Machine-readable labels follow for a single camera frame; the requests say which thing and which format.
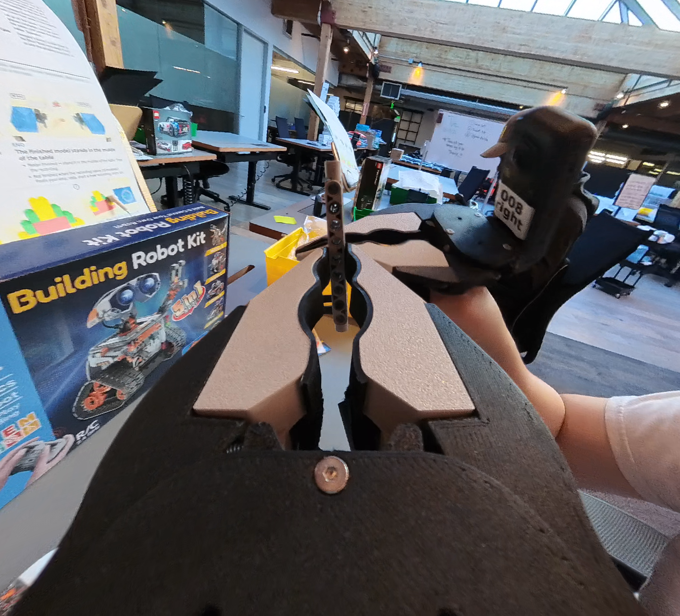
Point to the person's right hand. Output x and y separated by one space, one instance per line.
481 324

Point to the grey desk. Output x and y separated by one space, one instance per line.
242 276

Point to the white plastic bag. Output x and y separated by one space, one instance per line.
425 183

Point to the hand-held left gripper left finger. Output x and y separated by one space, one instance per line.
255 350

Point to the wooden top office desk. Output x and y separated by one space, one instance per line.
175 156
239 144
297 142

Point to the person's right forearm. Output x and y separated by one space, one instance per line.
584 435

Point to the black product box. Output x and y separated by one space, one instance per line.
372 183

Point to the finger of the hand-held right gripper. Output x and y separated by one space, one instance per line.
388 225
414 257

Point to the whiteboard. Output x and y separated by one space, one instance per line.
462 140

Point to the large clear plastic parts bag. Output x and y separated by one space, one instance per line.
314 228

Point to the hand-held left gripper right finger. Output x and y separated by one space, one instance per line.
409 355

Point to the yellow sticky note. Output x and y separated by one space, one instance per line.
284 219

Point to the pink sign board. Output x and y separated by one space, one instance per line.
633 191

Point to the large black office chair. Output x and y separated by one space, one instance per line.
600 254

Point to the grey perforated building beam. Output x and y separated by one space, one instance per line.
335 254

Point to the blue robot kit box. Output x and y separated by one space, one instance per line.
106 308

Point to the large instruction sheet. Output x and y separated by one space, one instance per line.
48 122

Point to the yellow plastic bin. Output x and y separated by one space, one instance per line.
281 261

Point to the green plastic bin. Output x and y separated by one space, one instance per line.
414 196
362 214

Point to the toy car model box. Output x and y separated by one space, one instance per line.
169 130

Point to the small instruction sheet on stand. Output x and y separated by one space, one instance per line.
334 132

